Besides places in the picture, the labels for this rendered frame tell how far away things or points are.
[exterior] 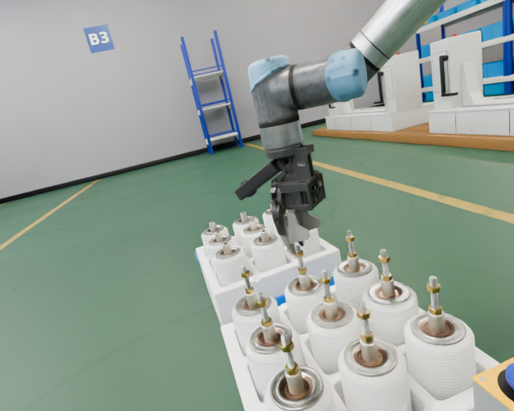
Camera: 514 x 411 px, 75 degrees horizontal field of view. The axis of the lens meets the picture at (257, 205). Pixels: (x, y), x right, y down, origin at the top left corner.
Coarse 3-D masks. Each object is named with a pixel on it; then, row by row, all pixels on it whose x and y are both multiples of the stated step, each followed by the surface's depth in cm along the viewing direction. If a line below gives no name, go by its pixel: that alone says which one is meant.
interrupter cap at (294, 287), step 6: (312, 276) 74; (294, 282) 73; (312, 282) 72; (318, 282) 71; (288, 288) 71; (294, 288) 71; (300, 288) 71; (312, 288) 70; (318, 288) 69; (294, 294) 69; (300, 294) 68; (306, 294) 68
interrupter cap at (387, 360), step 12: (348, 348) 51; (360, 348) 51; (384, 348) 50; (348, 360) 49; (360, 360) 49; (384, 360) 48; (396, 360) 47; (360, 372) 47; (372, 372) 46; (384, 372) 46
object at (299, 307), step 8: (288, 296) 70; (296, 296) 69; (304, 296) 68; (312, 296) 68; (320, 296) 68; (288, 304) 71; (296, 304) 68; (304, 304) 68; (312, 304) 67; (296, 312) 69; (304, 312) 68; (296, 320) 70; (304, 320) 69; (296, 328) 71; (304, 328) 70
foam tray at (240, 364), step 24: (288, 312) 78; (240, 360) 65; (312, 360) 61; (480, 360) 53; (240, 384) 59; (336, 384) 55; (264, 408) 53; (336, 408) 51; (432, 408) 47; (456, 408) 47
